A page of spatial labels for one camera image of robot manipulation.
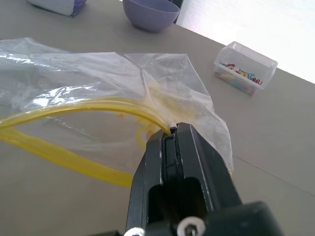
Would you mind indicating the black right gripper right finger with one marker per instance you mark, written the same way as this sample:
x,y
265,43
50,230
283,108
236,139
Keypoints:
x,y
209,172

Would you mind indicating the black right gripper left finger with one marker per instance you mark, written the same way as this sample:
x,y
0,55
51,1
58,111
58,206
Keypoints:
x,y
142,182

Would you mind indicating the clear yellow-zip plastic bag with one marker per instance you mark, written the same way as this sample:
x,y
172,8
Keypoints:
x,y
98,76

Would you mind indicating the clear box of colourful clips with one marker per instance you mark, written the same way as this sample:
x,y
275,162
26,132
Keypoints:
x,y
243,71

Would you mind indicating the purple bowl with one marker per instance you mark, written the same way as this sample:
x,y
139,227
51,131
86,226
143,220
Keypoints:
x,y
151,14

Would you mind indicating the white and purple pouch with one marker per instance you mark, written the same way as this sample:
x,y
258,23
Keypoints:
x,y
61,6

